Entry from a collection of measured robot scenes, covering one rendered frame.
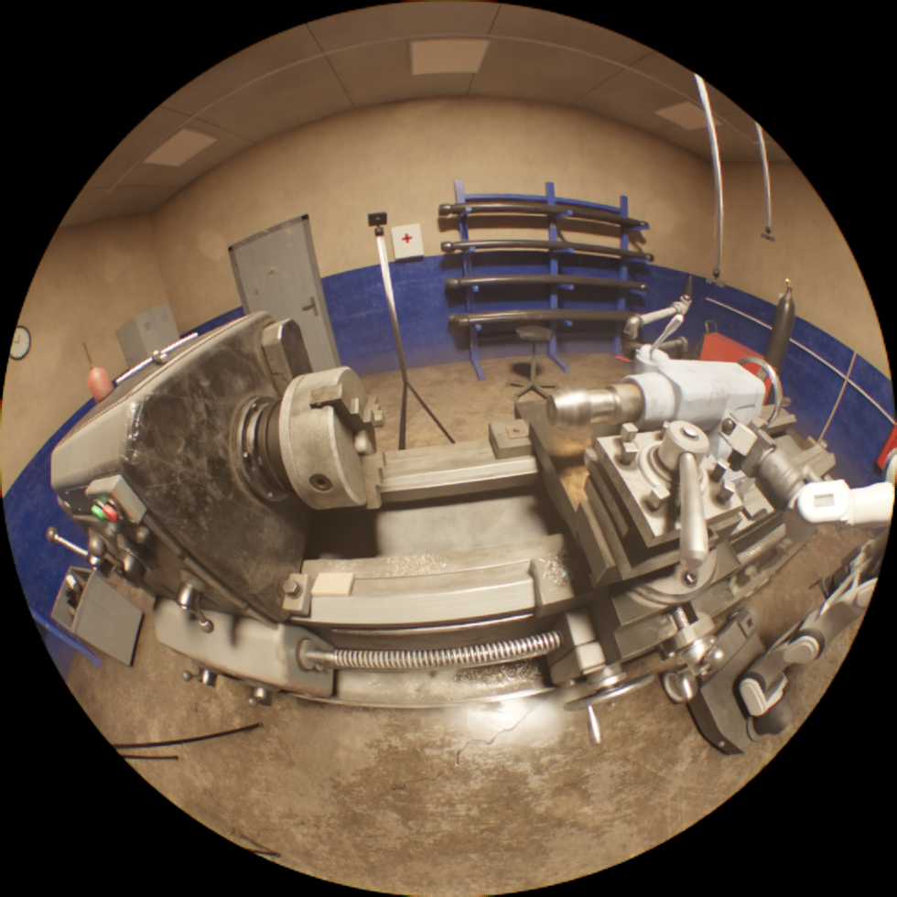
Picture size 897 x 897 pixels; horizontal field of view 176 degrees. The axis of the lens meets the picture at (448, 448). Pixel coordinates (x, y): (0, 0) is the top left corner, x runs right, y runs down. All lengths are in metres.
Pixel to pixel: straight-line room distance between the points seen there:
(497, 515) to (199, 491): 0.70
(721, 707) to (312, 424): 1.69
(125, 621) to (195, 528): 2.18
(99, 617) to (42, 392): 2.22
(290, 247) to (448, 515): 3.39
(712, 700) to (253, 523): 1.67
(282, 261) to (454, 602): 3.65
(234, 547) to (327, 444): 0.24
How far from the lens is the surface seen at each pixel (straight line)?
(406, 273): 3.44
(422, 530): 0.80
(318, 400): 0.43
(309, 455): 0.43
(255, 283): 3.95
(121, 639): 2.59
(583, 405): 0.52
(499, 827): 1.50
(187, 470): 0.46
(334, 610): 0.63
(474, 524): 0.80
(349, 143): 3.81
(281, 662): 0.70
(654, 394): 0.60
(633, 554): 0.39
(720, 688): 1.58
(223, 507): 0.51
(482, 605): 0.57
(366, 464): 0.52
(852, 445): 4.50
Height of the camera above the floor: 1.37
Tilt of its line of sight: 38 degrees down
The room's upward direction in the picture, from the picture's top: 7 degrees counter-clockwise
